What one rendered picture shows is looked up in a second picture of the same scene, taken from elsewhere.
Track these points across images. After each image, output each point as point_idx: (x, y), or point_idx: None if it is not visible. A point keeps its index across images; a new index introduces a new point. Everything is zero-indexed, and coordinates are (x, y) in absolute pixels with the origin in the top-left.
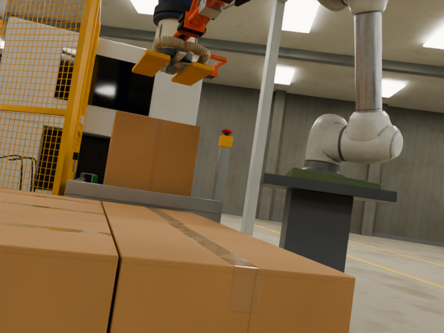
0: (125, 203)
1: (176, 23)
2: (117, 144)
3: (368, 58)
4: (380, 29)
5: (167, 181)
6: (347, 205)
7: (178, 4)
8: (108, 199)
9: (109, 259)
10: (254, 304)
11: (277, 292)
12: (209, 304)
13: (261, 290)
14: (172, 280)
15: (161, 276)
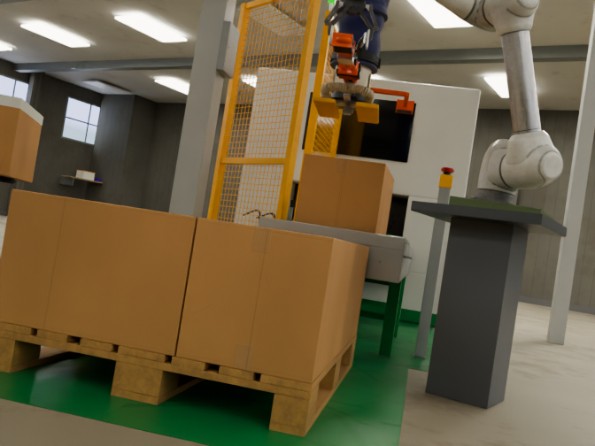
0: None
1: None
2: (305, 184)
3: (513, 79)
4: (524, 48)
5: (351, 219)
6: (507, 233)
7: None
8: None
9: (191, 219)
10: (266, 248)
11: (281, 242)
12: (241, 246)
13: (271, 241)
14: (221, 231)
15: (216, 228)
